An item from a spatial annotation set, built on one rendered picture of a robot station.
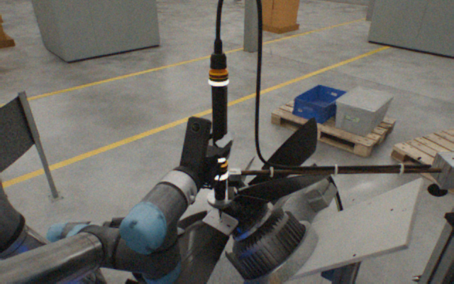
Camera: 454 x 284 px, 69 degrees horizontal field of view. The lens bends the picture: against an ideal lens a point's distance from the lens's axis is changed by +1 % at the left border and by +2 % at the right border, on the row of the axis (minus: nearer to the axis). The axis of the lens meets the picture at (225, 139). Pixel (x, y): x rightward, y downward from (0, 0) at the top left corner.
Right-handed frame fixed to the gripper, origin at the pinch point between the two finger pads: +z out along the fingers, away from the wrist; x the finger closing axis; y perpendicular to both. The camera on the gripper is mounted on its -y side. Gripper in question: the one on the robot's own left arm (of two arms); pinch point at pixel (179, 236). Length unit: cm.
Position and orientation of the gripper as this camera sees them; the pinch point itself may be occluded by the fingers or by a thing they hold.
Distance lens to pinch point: 94.8
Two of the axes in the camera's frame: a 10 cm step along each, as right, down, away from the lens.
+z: 10.0, -0.3, 0.5
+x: 0.0, 9.1, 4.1
